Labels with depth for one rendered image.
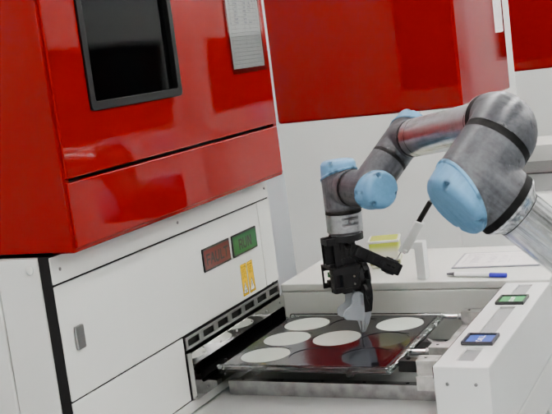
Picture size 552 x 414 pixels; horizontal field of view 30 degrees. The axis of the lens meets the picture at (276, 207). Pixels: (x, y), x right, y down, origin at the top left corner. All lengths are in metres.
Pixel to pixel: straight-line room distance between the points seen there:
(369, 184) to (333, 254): 0.22
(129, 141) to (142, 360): 0.40
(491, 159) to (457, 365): 0.34
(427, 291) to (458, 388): 0.59
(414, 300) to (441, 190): 0.71
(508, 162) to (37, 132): 0.74
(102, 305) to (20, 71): 0.43
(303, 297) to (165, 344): 0.52
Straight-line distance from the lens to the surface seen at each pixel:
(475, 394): 1.73
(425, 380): 1.94
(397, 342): 2.09
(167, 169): 1.90
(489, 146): 1.65
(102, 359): 1.81
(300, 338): 2.20
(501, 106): 1.69
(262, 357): 2.09
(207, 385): 2.10
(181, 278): 2.03
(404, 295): 2.31
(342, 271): 2.10
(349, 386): 2.03
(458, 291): 2.27
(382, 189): 1.98
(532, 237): 1.68
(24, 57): 1.67
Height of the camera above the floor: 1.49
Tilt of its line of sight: 8 degrees down
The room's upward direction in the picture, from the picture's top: 7 degrees counter-clockwise
